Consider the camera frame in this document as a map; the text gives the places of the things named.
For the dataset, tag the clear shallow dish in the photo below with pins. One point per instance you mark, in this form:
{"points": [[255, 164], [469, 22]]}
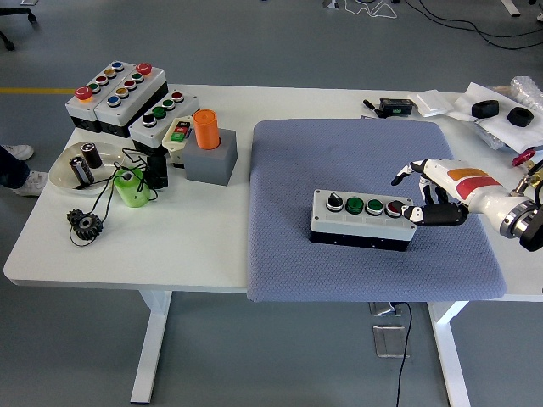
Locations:
{"points": [[61, 174]]}

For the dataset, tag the grey five-button control box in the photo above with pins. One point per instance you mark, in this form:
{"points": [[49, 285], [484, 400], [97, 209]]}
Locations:
{"points": [[110, 115], [76, 111]]}

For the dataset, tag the black device green label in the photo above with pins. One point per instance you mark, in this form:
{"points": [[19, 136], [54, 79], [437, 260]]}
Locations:
{"points": [[394, 108]]}

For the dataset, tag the white paper sheet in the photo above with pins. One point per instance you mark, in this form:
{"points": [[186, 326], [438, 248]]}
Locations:
{"points": [[471, 95]]}

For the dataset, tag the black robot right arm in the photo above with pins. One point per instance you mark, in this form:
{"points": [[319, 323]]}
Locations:
{"points": [[530, 224]]}

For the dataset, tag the small metal floor plate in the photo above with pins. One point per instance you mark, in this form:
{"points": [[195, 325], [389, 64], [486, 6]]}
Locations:
{"points": [[379, 308]]}

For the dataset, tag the white flat box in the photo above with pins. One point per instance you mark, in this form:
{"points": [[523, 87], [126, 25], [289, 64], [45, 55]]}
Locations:
{"points": [[430, 104]]}

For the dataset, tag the clear bubble wrap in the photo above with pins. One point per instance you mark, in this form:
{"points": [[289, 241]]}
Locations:
{"points": [[528, 91]]}

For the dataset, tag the person's leg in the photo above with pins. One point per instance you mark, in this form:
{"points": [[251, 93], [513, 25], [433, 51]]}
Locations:
{"points": [[10, 171]]}

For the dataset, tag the large metal floor plate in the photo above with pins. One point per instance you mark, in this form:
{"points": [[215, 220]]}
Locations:
{"points": [[388, 341]]}

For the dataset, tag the green plastic cylinder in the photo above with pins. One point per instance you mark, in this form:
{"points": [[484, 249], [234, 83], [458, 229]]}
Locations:
{"points": [[131, 193]]}

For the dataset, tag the clear plastic bag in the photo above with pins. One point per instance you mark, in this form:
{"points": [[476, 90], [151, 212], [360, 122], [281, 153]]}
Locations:
{"points": [[488, 135]]}

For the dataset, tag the grey cube block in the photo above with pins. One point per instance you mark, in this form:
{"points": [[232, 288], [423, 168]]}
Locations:
{"points": [[208, 167]]}

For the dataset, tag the black office chair base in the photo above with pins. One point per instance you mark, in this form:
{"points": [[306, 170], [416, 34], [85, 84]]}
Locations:
{"points": [[23, 12]]}

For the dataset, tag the grey-blue textured mat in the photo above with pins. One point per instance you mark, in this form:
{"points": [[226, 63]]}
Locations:
{"points": [[331, 169]]}

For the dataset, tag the small black box device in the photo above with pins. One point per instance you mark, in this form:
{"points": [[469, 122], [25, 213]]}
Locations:
{"points": [[157, 169]]}

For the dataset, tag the orange cylinder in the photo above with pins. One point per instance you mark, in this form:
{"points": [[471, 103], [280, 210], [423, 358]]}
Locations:
{"points": [[205, 129]]}

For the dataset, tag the person's white shoe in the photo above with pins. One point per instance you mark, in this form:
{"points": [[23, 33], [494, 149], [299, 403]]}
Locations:
{"points": [[36, 182], [19, 151]]}

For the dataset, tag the grey four-control button box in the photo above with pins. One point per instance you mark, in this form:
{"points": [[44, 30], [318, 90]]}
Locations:
{"points": [[360, 224], [142, 134]]}

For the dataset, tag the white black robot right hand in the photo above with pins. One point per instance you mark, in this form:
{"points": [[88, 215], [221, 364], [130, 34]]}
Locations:
{"points": [[462, 186]]}

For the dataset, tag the white table leg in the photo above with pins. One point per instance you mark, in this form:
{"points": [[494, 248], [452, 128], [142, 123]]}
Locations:
{"points": [[150, 347], [451, 360]]}

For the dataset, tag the black metal gear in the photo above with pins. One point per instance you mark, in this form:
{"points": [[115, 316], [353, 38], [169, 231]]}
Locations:
{"points": [[91, 229]]}

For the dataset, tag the black cylindrical capacitor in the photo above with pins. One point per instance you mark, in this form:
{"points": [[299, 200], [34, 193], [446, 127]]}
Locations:
{"points": [[81, 169], [92, 156]]}

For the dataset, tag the beige red-green switch box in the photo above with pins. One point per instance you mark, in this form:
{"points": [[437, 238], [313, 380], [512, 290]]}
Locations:
{"points": [[171, 144]]}

